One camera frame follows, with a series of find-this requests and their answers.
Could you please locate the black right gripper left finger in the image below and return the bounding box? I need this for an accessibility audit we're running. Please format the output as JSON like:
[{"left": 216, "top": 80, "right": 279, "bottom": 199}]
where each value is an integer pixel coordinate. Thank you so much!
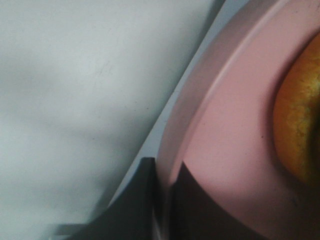
[{"left": 52, "top": 157, "right": 156, "bottom": 240}]

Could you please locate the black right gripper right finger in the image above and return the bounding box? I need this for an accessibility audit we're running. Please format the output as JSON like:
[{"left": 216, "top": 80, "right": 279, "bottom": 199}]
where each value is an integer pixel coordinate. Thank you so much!
[{"left": 169, "top": 164, "right": 260, "bottom": 240}]

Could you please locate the pink round plate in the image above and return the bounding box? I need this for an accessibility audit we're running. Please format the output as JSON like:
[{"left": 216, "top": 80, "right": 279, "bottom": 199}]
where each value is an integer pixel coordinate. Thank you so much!
[{"left": 155, "top": 0, "right": 320, "bottom": 240}]

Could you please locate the toy burger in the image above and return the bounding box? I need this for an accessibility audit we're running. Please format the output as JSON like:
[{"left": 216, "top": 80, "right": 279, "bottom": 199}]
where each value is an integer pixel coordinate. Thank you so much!
[{"left": 272, "top": 35, "right": 320, "bottom": 186}]

